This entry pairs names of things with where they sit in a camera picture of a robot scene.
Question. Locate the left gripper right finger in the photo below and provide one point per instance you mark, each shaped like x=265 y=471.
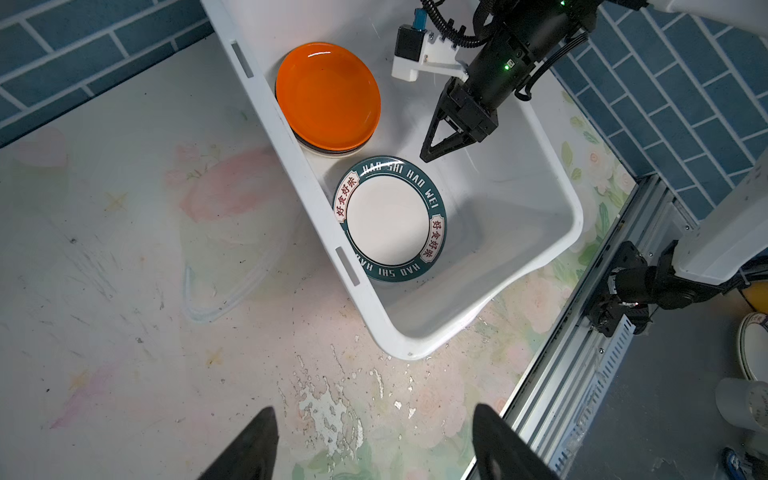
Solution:
x=500 y=453

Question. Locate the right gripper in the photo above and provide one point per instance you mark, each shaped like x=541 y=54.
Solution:
x=519 y=41

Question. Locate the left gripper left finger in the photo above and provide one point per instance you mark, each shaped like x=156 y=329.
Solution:
x=252 y=454

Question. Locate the green-rimmed lettered plate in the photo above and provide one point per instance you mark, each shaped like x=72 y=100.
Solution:
x=394 y=217

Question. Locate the black plate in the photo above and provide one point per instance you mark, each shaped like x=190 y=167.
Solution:
x=335 y=145

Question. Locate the orange plate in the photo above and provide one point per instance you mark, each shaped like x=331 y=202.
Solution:
x=324 y=88

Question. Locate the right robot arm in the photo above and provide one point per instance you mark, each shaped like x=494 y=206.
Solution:
x=705 y=262

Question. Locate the white plastic bin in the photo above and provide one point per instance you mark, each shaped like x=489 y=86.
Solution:
x=511 y=207

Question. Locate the white cup off table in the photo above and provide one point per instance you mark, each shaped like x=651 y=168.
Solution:
x=743 y=403

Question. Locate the white plate off table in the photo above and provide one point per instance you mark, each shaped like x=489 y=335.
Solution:
x=752 y=347

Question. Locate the yellow object off table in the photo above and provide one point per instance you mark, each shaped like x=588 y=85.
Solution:
x=757 y=296

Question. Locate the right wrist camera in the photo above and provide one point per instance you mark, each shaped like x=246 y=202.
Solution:
x=430 y=44

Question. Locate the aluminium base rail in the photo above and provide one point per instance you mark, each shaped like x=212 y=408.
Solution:
x=560 y=393

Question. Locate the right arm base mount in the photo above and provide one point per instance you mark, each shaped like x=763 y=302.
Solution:
x=621 y=292

